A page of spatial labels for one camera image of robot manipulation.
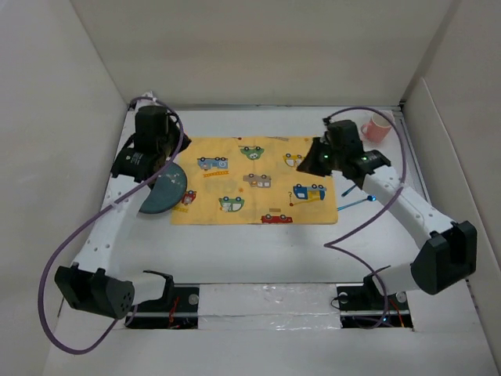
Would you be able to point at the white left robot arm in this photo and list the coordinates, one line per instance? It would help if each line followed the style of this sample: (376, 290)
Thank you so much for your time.
(94, 283)

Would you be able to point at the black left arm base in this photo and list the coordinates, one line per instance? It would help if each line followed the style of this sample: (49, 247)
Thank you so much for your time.
(180, 312)

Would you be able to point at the yellow car-print placemat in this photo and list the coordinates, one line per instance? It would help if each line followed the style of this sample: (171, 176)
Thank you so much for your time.
(252, 180)

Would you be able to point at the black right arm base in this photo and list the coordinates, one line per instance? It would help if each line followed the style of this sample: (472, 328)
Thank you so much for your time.
(362, 306)

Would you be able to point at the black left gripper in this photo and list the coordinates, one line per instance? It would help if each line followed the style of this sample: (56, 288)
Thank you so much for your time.
(174, 127)

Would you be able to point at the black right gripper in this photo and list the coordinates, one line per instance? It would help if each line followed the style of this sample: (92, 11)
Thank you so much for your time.
(314, 166)

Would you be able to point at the pink ceramic mug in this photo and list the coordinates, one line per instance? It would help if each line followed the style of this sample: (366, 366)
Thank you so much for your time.
(377, 128)

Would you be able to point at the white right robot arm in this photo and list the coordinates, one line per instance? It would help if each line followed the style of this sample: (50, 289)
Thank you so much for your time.
(447, 249)

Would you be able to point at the teal ceramic plate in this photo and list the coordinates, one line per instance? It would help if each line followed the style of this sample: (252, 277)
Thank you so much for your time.
(167, 191)

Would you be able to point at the blue metal spoon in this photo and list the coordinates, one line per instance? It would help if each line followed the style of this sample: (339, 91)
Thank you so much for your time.
(347, 192)

